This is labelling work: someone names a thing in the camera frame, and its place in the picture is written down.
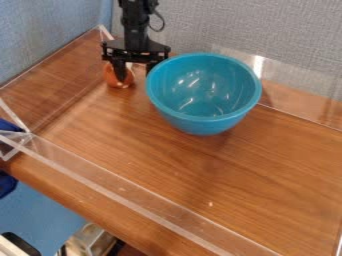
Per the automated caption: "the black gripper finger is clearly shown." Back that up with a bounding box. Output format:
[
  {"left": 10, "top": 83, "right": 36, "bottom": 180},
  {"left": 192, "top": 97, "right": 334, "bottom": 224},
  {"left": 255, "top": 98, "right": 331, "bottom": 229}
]
[
  {"left": 145, "top": 62, "right": 160, "bottom": 77},
  {"left": 112, "top": 59, "right": 128, "bottom": 82}
]

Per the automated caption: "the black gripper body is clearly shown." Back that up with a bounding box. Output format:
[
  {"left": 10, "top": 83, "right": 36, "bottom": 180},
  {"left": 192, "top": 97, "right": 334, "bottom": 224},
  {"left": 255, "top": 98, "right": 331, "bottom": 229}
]
[{"left": 100, "top": 39, "right": 171, "bottom": 64}]

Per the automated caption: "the brown spotted toy mushroom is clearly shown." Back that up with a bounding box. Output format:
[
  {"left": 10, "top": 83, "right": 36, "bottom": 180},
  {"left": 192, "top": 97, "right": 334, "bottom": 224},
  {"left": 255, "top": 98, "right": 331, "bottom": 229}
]
[{"left": 103, "top": 63, "right": 135, "bottom": 89}]

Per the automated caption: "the blue plastic bowl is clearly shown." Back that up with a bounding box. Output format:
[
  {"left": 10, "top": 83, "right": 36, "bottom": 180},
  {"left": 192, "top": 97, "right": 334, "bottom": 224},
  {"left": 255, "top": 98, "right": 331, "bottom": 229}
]
[{"left": 145, "top": 52, "right": 262, "bottom": 136}]

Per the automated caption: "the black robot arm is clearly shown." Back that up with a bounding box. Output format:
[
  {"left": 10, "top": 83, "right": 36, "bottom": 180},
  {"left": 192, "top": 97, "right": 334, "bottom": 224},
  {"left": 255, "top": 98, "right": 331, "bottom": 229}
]
[{"left": 101, "top": 0, "right": 171, "bottom": 87}]

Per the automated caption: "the clear acrylic back barrier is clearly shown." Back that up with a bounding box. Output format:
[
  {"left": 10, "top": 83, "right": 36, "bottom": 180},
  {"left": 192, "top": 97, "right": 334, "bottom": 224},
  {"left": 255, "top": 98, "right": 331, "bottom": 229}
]
[{"left": 235, "top": 51, "right": 342, "bottom": 131}]

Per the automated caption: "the clear acrylic barrier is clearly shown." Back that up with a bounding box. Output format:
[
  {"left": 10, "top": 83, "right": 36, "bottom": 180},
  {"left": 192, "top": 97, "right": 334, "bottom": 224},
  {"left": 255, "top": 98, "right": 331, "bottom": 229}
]
[
  {"left": 235, "top": 51, "right": 342, "bottom": 131},
  {"left": 0, "top": 129, "right": 286, "bottom": 256}
]

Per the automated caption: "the clear acrylic front barrier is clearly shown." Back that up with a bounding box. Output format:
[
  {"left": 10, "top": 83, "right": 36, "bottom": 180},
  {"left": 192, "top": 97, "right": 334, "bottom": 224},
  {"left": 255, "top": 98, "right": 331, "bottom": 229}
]
[{"left": 0, "top": 129, "right": 286, "bottom": 256}]

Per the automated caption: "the blue cloth object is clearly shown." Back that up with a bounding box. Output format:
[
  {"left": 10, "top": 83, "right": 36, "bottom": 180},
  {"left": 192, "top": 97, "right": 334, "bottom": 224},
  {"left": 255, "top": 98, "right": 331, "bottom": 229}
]
[{"left": 0, "top": 118, "right": 24, "bottom": 200}]

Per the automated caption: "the black and white object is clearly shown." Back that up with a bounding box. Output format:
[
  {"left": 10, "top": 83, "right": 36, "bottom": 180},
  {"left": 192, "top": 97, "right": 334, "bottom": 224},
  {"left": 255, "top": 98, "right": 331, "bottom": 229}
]
[{"left": 0, "top": 232, "right": 41, "bottom": 256}]

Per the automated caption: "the clear acrylic corner bracket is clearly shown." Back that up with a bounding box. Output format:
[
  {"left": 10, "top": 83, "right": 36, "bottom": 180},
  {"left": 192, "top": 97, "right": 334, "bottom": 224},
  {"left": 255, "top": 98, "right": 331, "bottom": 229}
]
[{"left": 97, "top": 24, "right": 113, "bottom": 41}]

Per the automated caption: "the black cable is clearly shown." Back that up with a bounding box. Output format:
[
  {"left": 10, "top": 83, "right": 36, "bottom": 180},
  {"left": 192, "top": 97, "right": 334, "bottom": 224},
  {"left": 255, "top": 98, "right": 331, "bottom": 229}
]
[{"left": 148, "top": 6, "right": 167, "bottom": 34}]

